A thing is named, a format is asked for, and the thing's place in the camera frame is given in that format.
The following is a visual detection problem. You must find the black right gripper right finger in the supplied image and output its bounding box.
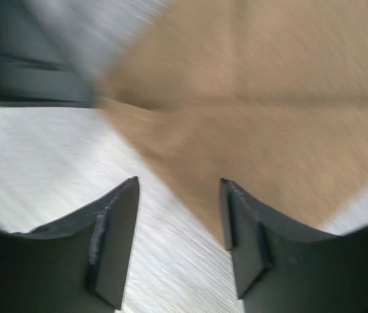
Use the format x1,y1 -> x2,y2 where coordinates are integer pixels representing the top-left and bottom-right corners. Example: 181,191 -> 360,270
219,179 -> 368,312

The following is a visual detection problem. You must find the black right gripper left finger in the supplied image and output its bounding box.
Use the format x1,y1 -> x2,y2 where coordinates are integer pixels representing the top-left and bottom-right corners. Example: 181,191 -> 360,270
0,177 -> 139,313

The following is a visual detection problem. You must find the brown cloth napkin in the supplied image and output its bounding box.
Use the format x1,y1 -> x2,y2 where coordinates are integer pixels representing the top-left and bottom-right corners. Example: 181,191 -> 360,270
99,1 -> 368,242

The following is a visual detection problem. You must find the dark striped folded shirt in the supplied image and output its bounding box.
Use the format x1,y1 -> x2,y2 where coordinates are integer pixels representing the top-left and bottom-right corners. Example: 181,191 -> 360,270
0,1 -> 95,108

